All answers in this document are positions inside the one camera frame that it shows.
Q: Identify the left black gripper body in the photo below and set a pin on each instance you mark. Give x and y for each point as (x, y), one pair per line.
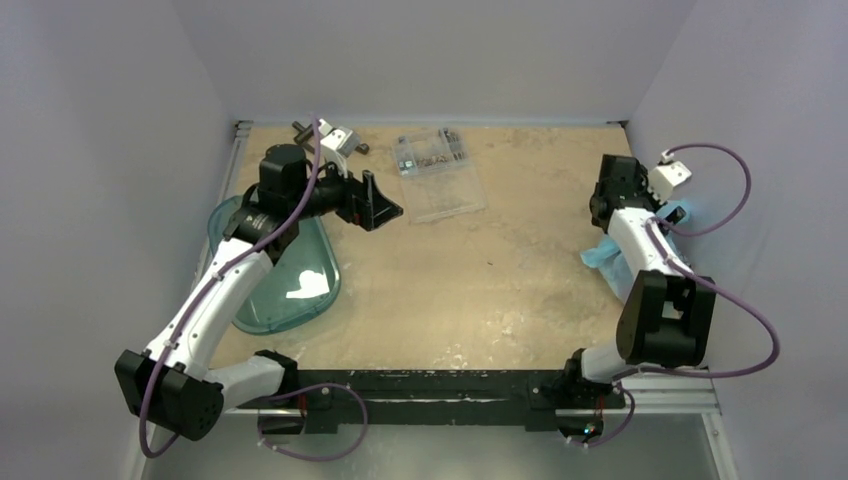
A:
(334, 194)

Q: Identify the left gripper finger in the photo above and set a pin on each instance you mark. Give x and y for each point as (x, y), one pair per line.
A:
(370, 219)
(379, 204)

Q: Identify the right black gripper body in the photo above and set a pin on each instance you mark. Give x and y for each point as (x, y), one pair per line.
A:
(614, 201)

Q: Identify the light blue plastic bag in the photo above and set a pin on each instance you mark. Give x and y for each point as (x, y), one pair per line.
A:
(619, 255)

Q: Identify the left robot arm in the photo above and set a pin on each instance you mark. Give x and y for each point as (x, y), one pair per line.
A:
(170, 383)

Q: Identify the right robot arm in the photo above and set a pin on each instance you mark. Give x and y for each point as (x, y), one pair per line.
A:
(666, 318)

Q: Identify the clear plastic organizer box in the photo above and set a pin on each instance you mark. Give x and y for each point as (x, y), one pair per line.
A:
(438, 177)

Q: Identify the teal plastic tub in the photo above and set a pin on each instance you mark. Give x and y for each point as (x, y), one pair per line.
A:
(302, 285)

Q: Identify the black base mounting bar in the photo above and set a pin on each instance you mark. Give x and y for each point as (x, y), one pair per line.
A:
(535, 400)

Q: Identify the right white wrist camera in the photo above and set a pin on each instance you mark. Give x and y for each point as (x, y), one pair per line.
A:
(666, 176)

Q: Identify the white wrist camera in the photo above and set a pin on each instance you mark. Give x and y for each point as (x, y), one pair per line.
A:
(337, 144)
(666, 176)

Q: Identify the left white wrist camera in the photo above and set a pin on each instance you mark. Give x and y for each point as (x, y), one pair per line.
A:
(337, 144)

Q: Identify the dark metal crank handle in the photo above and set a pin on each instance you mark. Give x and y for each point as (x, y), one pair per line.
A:
(305, 134)

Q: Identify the aluminium frame rail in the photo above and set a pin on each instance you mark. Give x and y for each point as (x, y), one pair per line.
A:
(663, 394)

